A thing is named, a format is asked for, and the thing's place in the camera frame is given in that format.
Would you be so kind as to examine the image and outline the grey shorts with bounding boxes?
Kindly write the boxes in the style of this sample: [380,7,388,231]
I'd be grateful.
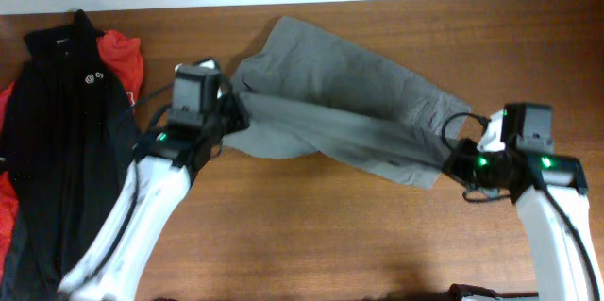
[225,17,472,189]

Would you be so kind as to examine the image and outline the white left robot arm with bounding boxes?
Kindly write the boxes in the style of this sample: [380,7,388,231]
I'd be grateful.
[57,92,249,300]

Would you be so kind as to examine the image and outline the black polo shirt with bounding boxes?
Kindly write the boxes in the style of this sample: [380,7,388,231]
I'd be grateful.
[1,11,139,300]

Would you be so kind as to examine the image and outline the red garment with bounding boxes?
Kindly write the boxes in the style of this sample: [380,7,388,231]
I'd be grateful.
[1,30,143,278]

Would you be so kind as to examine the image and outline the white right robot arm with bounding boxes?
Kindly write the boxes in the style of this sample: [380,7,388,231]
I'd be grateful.
[444,139,603,300]

